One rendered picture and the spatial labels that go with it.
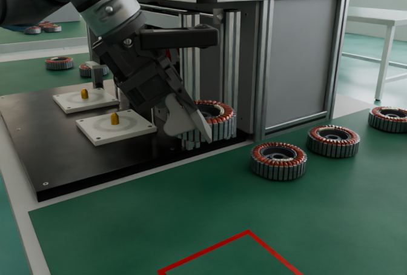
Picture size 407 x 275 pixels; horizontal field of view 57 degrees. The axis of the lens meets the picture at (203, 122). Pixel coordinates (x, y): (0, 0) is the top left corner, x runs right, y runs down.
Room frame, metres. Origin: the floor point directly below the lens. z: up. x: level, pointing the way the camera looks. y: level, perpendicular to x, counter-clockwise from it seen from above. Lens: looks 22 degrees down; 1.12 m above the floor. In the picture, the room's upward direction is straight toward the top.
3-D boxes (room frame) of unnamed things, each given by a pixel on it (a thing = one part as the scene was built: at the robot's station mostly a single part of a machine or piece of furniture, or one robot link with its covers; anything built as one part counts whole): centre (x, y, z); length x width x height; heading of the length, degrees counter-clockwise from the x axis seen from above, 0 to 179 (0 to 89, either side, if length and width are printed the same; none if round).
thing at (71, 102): (1.04, 0.35, 0.78); 0.15 x 0.15 x 0.01; 33
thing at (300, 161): (0.67, -0.15, 0.77); 0.11 x 0.11 x 0.04
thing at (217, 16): (1.04, 0.13, 1.04); 0.62 x 0.02 x 0.03; 33
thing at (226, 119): (0.57, 0.00, 0.90); 0.11 x 0.11 x 0.04
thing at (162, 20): (0.99, 0.20, 1.03); 0.62 x 0.01 x 0.03; 33
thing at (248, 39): (1.08, 0.07, 0.92); 0.66 x 0.01 x 0.30; 33
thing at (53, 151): (0.95, 0.27, 0.76); 0.64 x 0.47 x 0.02; 33
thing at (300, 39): (0.89, -0.23, 0.91); 0.28 x 0.03 x 0.32; 123
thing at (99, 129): (0.84, 0.22, 0.78); 0.15 x 0.15 x 0.01; 33
